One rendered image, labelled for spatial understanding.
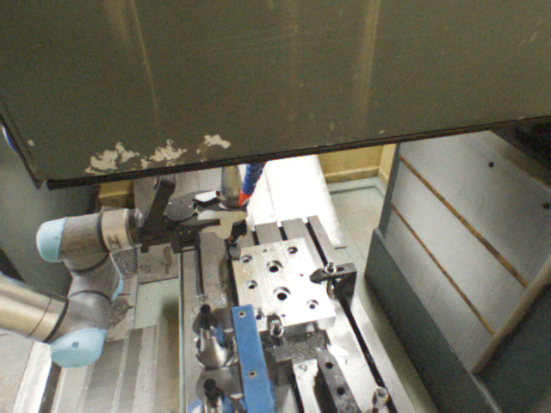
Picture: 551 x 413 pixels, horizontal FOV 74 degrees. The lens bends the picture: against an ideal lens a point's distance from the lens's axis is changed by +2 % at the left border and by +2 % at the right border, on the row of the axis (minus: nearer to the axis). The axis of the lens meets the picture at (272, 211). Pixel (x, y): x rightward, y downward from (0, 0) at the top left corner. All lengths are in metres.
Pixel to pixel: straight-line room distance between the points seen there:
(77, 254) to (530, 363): 0.89
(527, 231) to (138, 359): 1.06
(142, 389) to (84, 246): 0.59
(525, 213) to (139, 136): 0.65
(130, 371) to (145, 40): 1.10
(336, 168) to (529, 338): 1.33
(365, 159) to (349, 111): 1.78
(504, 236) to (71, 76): 0.73
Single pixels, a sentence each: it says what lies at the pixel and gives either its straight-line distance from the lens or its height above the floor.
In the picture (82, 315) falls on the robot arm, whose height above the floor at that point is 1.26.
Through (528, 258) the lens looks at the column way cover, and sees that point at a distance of 0.77.
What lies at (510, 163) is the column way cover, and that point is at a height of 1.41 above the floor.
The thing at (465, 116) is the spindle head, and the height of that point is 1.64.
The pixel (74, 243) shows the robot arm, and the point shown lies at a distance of 0.71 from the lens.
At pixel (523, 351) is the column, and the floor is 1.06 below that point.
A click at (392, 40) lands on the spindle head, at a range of 0.26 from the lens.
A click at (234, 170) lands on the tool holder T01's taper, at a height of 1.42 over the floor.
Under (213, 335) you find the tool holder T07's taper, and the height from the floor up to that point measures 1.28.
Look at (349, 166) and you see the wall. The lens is 2.02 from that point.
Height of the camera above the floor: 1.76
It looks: 39 degrees down
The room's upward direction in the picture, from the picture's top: 2 degrees counter-clockwise
